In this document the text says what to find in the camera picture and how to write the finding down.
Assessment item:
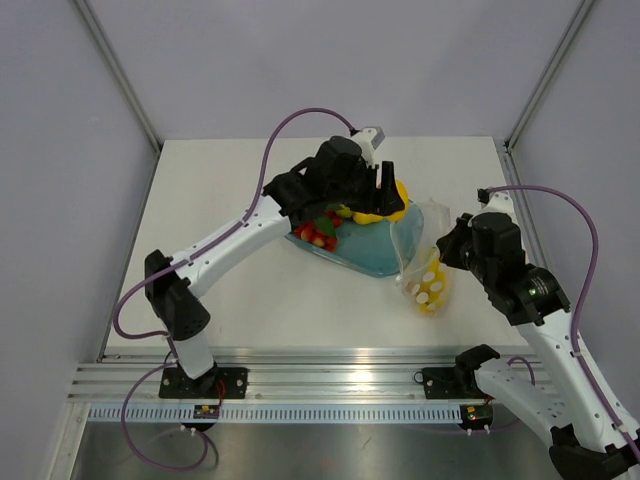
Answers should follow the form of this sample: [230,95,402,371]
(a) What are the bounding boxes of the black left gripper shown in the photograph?
[326,159,403,217]

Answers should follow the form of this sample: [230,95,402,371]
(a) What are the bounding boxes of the orange yellow mango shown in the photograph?
[379,180,409,223]

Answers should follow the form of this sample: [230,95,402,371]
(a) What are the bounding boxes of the yellow pear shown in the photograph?
[352,212,384,225]

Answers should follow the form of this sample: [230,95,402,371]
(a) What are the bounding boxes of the clear dotted zip bag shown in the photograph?
[390,199,454,318]

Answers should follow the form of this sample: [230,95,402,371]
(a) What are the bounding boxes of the yellow banana bunch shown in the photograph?
[409,248,450,317]

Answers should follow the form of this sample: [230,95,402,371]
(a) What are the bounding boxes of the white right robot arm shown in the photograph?
[436,212,639,479]

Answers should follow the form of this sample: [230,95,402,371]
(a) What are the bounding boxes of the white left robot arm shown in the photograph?
[144,127,405,398]

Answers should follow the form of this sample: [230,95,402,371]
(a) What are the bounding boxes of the teal plastic tray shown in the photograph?
[286,202,424,278]

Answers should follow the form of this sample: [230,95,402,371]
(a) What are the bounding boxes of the red strawberries with leaves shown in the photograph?
[292,207,353,253]

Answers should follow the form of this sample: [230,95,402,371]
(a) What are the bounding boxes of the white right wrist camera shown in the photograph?
[477,189,515,219]

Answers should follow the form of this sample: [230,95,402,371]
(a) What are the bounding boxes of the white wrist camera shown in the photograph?
[477,189,515,219]
[351,126,385,166]

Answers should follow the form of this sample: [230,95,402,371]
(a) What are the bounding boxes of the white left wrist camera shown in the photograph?
[351,126,385,166]

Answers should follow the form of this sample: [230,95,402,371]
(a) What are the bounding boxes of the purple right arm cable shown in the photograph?
[477,185,640,451]

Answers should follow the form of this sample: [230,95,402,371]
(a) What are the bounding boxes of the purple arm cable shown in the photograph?
[477,185,640,451]
[112,107,359,471]

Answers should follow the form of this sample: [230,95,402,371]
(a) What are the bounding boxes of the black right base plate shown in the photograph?
[413,367,488,400]

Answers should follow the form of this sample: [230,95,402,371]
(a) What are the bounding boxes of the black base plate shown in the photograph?
[413,367,488,400]
[158,366,249,400]

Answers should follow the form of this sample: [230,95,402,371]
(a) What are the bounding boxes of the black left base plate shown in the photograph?
[158,366,249,400]

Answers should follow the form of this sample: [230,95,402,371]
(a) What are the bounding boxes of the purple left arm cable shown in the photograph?
[112,107,359,471]

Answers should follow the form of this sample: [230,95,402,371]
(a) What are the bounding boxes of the right aluminium frame post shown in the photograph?
[504,0,599,155]

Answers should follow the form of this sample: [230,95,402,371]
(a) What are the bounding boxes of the aluminium frame post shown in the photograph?
[70,0,163,157]
[504,0,599,155]

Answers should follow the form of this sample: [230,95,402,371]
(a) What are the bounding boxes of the left aluminium frame post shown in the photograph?
[70,0,163,157]

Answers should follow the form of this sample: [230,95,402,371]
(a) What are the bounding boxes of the aluminium mounting rail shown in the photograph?
[67,347,561,401]

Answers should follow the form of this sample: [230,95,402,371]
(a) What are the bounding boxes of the white slotted cable duct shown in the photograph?
[88,403,462,424]

